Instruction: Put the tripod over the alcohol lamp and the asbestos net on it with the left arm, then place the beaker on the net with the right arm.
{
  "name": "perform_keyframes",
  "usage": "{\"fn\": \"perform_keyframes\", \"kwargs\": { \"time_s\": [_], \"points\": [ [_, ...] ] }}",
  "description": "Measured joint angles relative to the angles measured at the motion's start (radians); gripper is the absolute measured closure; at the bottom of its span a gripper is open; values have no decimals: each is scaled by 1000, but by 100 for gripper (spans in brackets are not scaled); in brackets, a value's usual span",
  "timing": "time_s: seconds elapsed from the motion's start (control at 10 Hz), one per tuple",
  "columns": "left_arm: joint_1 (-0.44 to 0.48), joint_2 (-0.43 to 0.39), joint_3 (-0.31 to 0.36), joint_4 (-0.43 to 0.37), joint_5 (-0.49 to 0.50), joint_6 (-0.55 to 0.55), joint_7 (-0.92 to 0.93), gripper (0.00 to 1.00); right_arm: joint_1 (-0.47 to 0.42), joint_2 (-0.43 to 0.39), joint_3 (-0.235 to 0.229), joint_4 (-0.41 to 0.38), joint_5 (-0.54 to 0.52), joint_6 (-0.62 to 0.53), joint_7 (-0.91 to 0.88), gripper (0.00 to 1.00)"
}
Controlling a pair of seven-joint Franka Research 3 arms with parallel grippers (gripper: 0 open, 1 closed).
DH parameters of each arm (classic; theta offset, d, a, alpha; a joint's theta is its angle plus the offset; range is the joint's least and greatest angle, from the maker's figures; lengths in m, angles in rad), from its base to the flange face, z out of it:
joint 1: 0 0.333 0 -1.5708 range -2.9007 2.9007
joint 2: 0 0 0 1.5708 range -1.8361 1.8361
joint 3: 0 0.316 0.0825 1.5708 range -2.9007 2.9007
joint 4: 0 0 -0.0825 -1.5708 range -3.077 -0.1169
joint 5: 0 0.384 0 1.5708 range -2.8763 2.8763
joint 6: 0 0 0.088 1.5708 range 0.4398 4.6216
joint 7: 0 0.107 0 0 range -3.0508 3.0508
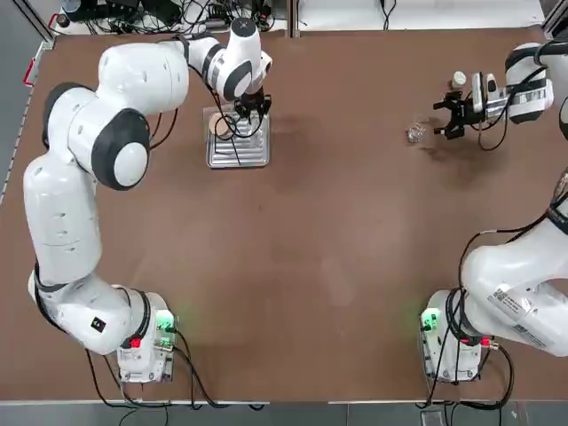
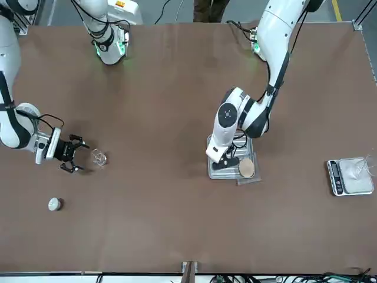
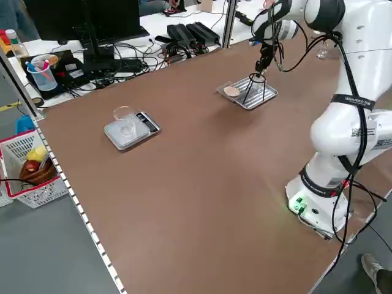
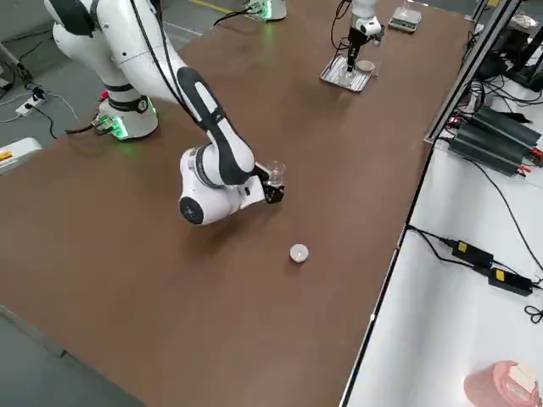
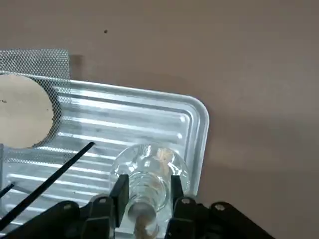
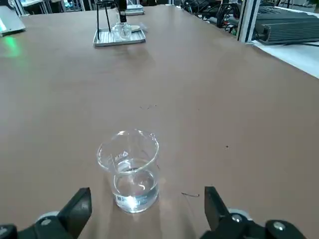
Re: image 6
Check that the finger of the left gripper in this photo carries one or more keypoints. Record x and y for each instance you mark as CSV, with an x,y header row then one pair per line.
x,y
122,11

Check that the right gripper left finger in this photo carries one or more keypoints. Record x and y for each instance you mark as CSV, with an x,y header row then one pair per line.
x,y
74,211

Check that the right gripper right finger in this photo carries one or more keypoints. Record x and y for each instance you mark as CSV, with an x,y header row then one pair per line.
x,y
216,214

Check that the black metal tripod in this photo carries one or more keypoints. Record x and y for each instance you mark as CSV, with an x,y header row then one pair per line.
x,y
98,22

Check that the clear glass beaker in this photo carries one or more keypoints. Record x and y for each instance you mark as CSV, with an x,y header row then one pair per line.
x,y
134,196

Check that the digital scale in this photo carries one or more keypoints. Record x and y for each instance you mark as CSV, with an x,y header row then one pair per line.
x,y
135,11

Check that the ribbed metal tray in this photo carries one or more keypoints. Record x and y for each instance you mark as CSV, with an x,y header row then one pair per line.
x,y
104,41

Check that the black finned power supply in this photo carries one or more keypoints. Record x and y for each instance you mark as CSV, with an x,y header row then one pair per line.
x,y
286,25

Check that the aluminium frame post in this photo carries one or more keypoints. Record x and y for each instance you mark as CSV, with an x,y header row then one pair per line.
x,y
249,20

